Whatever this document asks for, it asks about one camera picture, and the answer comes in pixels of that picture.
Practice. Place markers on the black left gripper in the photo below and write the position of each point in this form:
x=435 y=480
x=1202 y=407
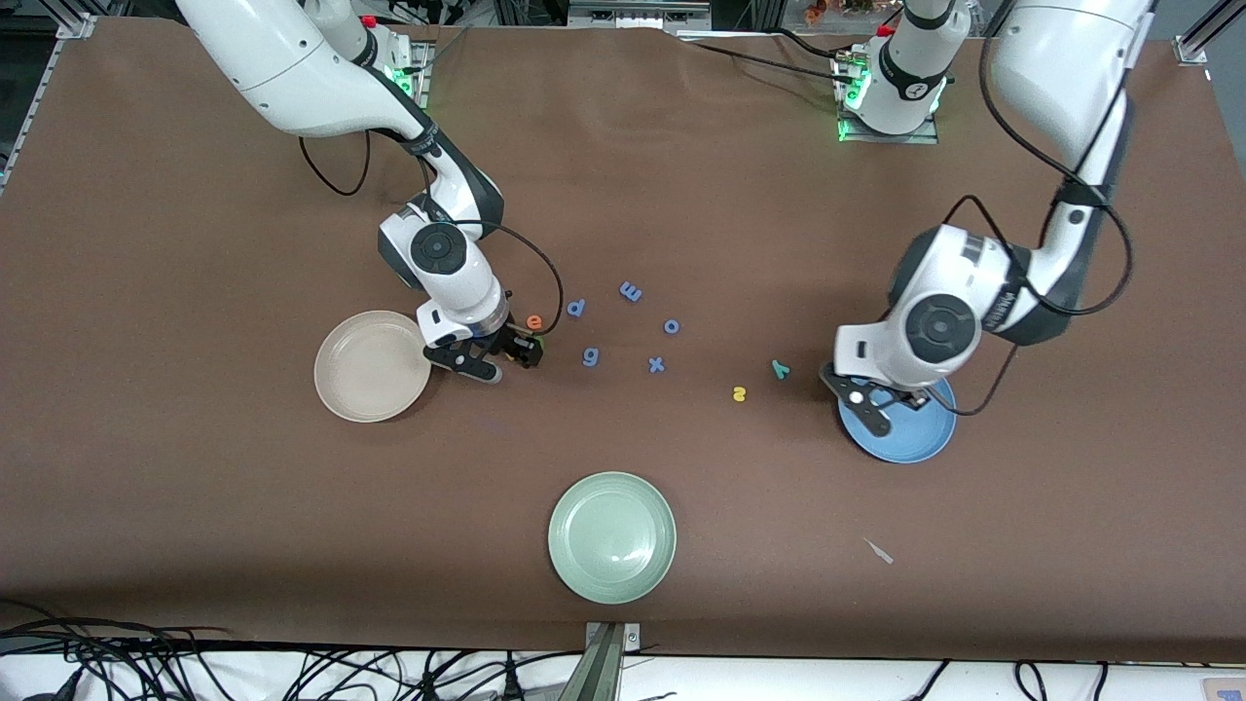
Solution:
x=916 y=397

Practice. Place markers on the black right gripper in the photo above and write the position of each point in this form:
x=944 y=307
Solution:
x=509 y=341

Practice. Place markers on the teal foam letter y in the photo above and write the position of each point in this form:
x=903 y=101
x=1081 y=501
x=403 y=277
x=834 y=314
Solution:
x=780 y=367

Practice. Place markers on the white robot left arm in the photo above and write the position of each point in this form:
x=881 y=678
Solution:
x=1061 y=58

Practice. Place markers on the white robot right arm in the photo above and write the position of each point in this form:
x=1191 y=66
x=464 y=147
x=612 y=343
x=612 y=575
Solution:
x=292 y=68

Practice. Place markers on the blue round plate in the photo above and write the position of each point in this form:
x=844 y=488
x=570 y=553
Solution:
x=915 y=438

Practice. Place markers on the blue foam letter g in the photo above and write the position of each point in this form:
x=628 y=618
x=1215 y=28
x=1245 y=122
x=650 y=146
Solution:
x=596 y=356

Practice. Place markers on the blue foam letter p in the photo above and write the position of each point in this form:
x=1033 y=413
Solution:
x=583 y=304

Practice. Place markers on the blue foam letter m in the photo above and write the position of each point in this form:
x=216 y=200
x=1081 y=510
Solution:
x=633 y=292

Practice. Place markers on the beige round plate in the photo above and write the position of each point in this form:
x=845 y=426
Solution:
x=373 y=366

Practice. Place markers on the small white paper scrap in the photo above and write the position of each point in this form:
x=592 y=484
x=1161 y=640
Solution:
x=879 y=551

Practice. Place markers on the pale green round plate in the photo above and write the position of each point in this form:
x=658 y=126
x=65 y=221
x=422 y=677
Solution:
x=611 y=537

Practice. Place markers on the orange brown clutter object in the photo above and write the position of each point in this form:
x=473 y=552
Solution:
x=816 y=10

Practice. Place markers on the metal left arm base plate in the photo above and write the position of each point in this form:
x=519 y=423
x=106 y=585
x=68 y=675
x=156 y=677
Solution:
x=886 y=138

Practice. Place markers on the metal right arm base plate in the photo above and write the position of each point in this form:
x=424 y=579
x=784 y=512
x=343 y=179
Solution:
x=426 y=68

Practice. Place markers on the aluminium frame profile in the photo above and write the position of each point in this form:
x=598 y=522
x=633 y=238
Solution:
x=633 y=18

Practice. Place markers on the metal table corner bracket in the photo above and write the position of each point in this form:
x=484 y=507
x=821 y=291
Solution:
x=78 y=26
x=1195 y=51

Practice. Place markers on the aluminium table edge rail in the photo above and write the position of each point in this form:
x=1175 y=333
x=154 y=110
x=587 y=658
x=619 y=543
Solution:
x=27 y=102

